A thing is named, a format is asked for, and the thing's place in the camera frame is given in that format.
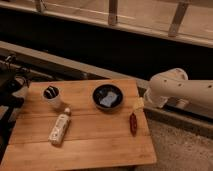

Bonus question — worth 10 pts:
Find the metal railing frame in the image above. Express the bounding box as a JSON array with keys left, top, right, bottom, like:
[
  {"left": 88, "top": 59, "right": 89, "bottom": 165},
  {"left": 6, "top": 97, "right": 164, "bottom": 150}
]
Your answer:
[{"left": 0, "top": 0, "right": 213, "bottom": 48}]

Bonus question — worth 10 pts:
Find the black object in cup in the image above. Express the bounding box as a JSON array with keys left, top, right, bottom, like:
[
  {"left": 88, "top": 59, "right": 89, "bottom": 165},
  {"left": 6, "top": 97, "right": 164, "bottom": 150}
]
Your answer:
[{"left": 44, "top": 86, "right": 59, "bottom": 99}]

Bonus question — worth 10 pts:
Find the black round bowl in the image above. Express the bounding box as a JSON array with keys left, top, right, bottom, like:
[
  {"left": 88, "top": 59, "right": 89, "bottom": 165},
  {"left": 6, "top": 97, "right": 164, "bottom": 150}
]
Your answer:
[{"left": 92, "top": 84, "right": 123, "bottom": 111}]

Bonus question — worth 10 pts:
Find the wooden board table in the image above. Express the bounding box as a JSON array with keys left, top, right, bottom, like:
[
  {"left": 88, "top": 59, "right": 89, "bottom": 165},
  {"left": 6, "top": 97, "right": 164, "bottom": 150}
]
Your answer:
[{"left": 0, "top": 79, "right": 157, "bottom": 171}]

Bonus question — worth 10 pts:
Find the white plastic bottle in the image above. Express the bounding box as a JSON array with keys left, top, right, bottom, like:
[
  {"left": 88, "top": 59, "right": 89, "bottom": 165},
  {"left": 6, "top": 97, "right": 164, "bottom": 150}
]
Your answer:
[{"left": 48, "top": 107, "right": 71, "bottom": 145}]

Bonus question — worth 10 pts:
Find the black equipment at left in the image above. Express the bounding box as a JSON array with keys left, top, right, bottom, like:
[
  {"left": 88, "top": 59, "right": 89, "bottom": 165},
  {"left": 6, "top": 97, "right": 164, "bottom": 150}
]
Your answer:
[{"left": 0, "top": 55, "right": 30, "bottom": 162}]

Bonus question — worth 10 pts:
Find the white cup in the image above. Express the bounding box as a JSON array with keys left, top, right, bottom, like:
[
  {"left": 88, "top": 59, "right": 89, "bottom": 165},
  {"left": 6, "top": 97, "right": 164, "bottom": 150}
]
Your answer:
[{"left": 43, "top": 86, "right": 63, "bottom": 110}]

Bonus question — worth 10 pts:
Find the blue cloth in bowl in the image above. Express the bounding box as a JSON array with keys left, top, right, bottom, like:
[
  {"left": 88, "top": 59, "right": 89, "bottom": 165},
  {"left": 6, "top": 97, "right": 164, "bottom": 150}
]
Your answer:
[{"left": 100, "top": 92, "right": 117, "bottom": 107}]

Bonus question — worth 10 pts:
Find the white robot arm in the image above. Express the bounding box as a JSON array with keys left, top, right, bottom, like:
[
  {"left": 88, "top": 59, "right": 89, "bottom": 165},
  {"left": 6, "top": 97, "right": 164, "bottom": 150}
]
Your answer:
[{"left": 136, "top": 68, "right": 213, "bottom": 119}]

